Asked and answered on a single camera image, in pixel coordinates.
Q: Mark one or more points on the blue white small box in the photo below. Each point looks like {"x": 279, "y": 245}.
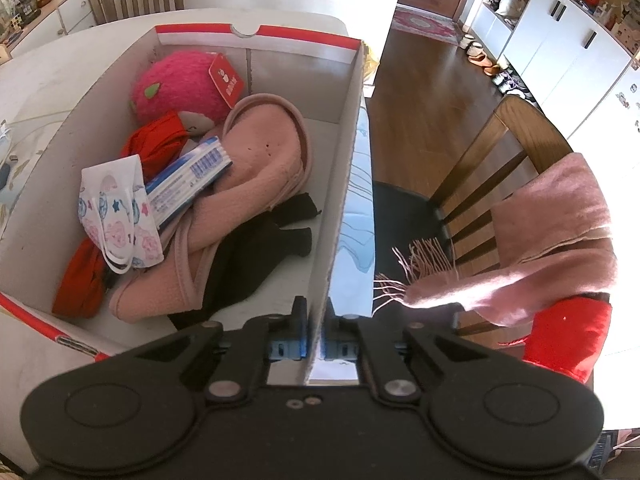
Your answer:
{"x": 175, "y": 187}

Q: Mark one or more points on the white wall cabinet unit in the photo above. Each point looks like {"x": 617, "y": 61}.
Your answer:
{"x": 566, "y": 52}

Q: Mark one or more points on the row of shoes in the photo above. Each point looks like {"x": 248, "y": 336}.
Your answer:
{"x": 504, "y": 78}

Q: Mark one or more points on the red patterned doormat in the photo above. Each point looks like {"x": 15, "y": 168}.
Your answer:
{"x": 426, "y": 24}

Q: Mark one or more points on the white refrigerator with magnets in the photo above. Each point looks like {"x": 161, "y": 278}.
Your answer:
{"x": 609, "y": 141}

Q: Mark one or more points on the white patterned face mask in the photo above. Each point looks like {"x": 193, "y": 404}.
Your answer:
{"x": 115, "y": 212}

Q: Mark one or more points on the red hang tag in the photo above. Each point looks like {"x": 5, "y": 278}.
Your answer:
{"x": 226, "y": 80}

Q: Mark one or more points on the red white cardboard box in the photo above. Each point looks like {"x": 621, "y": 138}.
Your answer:
{"x": 66, "y": 107}

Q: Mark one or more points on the pink fleece hat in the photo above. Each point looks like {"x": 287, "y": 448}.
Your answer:
{"x": 270, "y": 151}

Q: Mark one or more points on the near wooden chair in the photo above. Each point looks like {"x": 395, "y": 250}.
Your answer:
{"x": 515, "y": 144}

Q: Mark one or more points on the dark brown furry scarf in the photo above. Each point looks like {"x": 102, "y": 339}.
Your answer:
{"x": 250, "y": 253}

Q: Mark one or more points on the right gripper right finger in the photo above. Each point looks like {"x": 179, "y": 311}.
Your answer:
{"x": 377, "y": 352}

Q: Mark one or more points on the pink fuzzy strawberry plush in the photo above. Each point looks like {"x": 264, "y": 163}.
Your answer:
{"x": 180, "y": 83}

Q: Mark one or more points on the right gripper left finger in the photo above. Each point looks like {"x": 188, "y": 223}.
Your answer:
{"x": 248, "y": 353}

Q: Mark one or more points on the white sideboard cabinet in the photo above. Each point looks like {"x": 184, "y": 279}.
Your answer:
{"x": 59, "y": 18}

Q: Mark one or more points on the red knit cloth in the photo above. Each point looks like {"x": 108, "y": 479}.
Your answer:
{"x": 84, "y": 282}

